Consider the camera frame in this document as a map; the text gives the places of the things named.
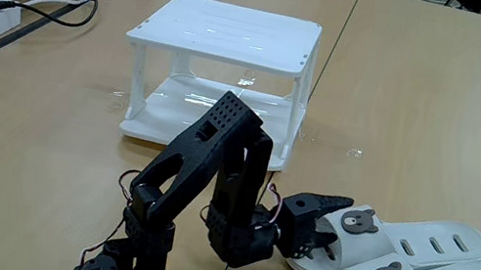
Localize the white plastic box shelf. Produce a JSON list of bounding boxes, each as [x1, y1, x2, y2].
[[108, 0, 326, 177]]

